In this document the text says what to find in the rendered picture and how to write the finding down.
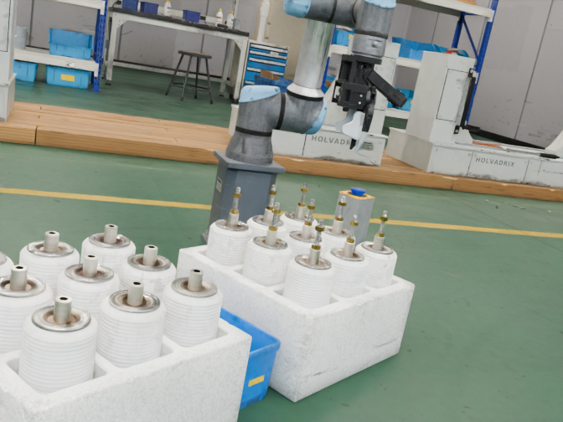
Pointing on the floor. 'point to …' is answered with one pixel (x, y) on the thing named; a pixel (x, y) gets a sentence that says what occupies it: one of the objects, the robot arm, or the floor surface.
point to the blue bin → (261, 357)
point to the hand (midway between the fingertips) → (357, 146)
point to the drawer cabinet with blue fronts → (262, 57)
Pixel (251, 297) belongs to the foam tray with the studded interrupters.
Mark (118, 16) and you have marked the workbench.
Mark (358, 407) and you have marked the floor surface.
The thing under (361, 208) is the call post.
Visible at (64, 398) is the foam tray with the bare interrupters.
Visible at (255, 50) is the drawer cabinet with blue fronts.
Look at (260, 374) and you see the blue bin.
